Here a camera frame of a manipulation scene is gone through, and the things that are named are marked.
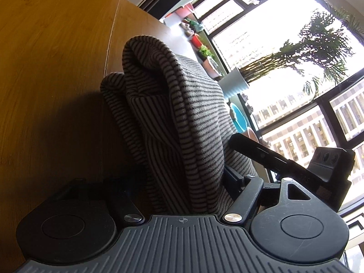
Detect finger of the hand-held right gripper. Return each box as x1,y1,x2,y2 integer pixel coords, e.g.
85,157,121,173
230,133,310,182

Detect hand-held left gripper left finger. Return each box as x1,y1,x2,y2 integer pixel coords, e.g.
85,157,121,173
54,178,145,224

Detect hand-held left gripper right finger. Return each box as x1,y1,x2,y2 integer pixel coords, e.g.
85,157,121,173
223,167,312,228

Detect black white striped garment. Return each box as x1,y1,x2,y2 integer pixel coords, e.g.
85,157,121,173
100,35,259,215

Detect teal round object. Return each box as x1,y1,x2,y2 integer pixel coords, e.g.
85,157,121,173
229,102,251,133

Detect white tall plant pot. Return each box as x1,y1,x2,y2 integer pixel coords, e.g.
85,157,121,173
217,67,251,100

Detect pink basin with soil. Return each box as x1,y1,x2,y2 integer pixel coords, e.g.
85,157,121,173
206,56,223,78

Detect small green potted plant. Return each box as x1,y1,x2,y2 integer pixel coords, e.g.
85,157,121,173
198,45,214,61

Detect palm plant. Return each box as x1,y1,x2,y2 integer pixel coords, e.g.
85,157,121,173
240,0,364,100

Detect green leafy potted plant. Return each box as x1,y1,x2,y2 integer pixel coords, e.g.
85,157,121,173
185,18,205,33

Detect empty pink basin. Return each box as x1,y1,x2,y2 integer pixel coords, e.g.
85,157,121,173
173,6,194,19

